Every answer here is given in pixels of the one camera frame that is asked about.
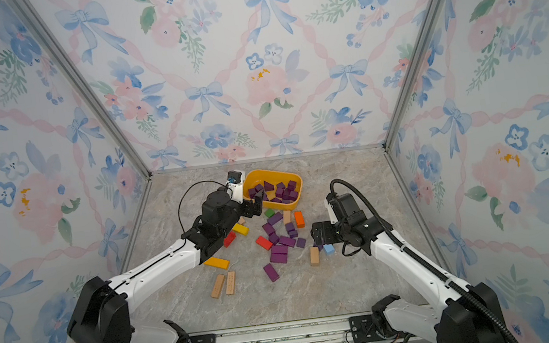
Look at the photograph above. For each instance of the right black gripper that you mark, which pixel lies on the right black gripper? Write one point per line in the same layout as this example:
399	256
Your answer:
326	232

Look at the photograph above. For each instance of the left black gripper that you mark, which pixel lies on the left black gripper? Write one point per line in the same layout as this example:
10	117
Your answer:
250	206

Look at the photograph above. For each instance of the purple long brick top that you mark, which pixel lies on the purple long brick top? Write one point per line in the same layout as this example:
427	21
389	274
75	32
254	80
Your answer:
273	220

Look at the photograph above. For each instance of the purple long brick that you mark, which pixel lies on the purple long brick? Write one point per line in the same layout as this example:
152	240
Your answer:
271	272
273	220

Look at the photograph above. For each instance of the purple large block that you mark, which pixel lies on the purple large block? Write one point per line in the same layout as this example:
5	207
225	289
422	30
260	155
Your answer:
279	254

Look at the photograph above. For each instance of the purple long brick bottom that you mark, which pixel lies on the purple long brick bottom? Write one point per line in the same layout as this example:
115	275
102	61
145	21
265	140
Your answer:
271	272

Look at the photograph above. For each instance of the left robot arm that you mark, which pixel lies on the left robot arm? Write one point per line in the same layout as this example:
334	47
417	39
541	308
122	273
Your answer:
104	309

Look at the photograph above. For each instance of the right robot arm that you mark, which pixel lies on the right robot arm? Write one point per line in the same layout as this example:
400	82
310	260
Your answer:
455	312

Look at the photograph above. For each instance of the yellow plastic storage bin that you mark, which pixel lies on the yellow plastic storage bin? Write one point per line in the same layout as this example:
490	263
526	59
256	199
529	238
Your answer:
270	179

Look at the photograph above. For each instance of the green small brick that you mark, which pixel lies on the green small brick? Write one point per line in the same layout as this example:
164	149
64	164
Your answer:
269	213

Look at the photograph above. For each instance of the light blue cube brick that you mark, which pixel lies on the light blue cube brick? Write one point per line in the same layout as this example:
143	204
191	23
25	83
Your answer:
329	249

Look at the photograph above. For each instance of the natural wood brick right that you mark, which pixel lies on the natural wood brick right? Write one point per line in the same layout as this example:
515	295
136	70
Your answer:
314	256

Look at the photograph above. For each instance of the orange brick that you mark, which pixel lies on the orange brick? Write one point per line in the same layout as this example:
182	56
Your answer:
299	219

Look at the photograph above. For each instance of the yellow long brick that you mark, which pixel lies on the yellow long brick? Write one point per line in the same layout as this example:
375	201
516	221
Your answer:
241	229

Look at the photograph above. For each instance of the natural wood brick top centre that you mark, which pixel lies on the natural wood brick top centre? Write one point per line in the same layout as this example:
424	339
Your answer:
287	219

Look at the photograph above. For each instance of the red flat brick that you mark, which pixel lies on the red flat brick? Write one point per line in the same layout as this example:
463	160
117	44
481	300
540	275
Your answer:
264	243

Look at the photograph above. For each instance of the purple brick centre slanted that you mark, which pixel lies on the purple brick centre slanted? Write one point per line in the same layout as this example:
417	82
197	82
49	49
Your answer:
286	241

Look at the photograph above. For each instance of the red bridge brick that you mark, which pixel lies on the red bridge brick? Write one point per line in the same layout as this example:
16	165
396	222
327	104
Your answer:
231	237

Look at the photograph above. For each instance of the orange-yellow brick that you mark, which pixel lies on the orange-yellow brick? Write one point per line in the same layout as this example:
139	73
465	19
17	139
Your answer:
218	263

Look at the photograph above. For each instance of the natural wood long brick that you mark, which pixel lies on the natural wood long brick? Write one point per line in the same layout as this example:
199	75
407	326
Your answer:
218	286
231	282

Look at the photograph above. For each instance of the natural wood long brick left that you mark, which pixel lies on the natural wood long brick left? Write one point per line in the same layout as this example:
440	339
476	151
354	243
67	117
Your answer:
218	286

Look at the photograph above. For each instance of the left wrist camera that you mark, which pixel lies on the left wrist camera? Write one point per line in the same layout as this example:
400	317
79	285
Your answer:
235	185

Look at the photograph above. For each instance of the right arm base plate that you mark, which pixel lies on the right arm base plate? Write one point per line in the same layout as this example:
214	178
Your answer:
363	330

